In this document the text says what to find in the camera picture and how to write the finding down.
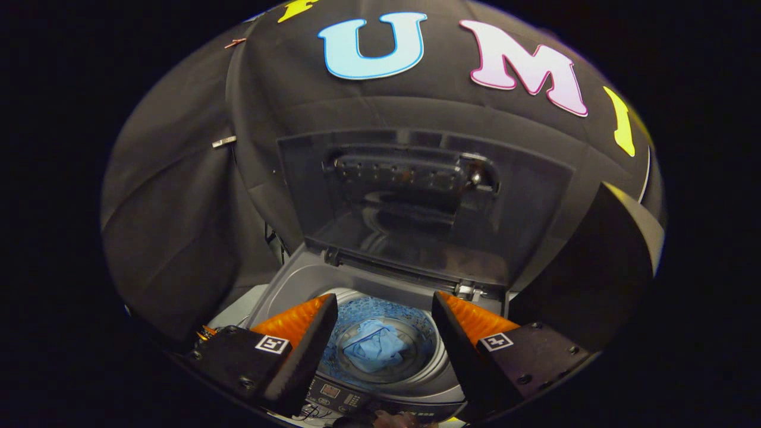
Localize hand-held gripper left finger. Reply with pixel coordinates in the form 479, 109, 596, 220
184, 292, 338, 417

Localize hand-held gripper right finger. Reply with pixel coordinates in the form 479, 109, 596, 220
431, 291, 595, 420

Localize light blue shirt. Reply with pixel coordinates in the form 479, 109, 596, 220
342, 320, 411, 374

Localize grey washing machine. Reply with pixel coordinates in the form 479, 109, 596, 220
208, 243, 513, 426

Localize grey side stand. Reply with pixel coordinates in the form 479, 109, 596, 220
510, 181, 665, 353

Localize black backdrop cloth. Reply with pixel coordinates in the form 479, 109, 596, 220
100, 0, 666, 351

